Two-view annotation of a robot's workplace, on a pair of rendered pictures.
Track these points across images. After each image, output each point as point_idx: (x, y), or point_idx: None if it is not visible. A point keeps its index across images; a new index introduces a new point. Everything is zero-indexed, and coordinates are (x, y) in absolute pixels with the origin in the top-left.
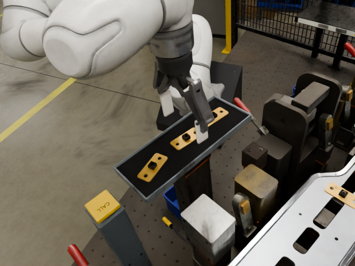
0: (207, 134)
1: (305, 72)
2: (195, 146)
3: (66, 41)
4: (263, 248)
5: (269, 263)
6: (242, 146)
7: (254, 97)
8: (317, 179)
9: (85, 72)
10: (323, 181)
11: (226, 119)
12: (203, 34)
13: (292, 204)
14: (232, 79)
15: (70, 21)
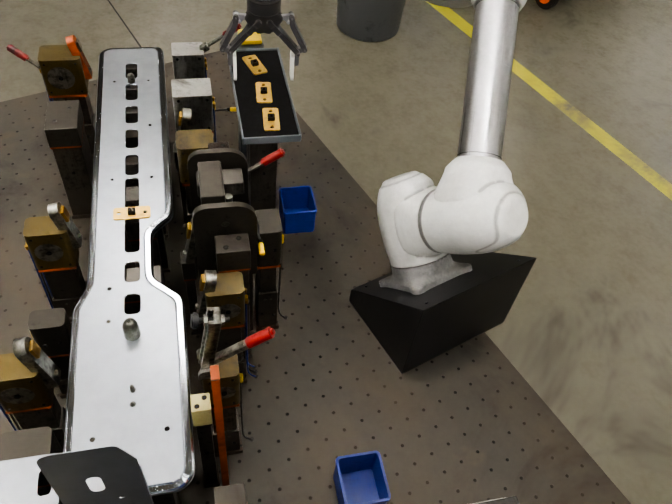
0: (234, 76)
1: (249, 208)
2: (249, 92)
3: None
4: (154, 140)
5: (142, 136)
6: (332, 325)
7: (427, 423)
8: (163, 211)
9: None
10: (156, 213)
11: (259, 125)
12: (459, 205)
13: (163, 178)
14: (415, 301)
15: None
